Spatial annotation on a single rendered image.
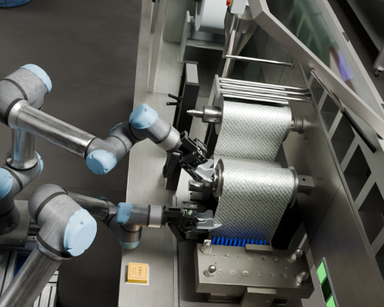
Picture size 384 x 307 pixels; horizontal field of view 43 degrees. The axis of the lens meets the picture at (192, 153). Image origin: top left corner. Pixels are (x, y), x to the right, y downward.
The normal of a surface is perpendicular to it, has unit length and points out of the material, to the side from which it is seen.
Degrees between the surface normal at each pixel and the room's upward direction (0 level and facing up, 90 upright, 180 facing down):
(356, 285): 90
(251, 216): 90
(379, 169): 90
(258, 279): 0
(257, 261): 0
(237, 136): 92
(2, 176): 8
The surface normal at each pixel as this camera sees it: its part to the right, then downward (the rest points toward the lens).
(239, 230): 0.04, 0.67
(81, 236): 0.82, 0.42
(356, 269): -0.98, -0.10
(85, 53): 0.17, -0.74
